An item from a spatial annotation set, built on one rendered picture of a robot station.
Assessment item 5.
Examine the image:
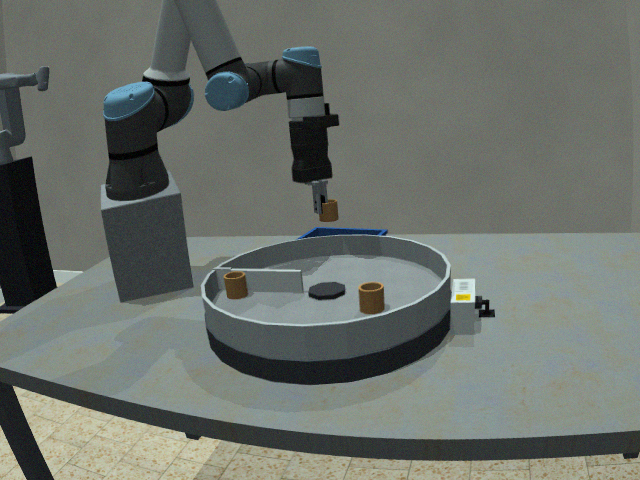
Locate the blue crate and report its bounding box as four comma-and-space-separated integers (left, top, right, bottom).
296, 227, 388, 240

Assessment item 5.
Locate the bronze bushing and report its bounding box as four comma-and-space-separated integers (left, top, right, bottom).
319, 199, 339, 222
224, 271, 248, 299
358, 282, 385, 314

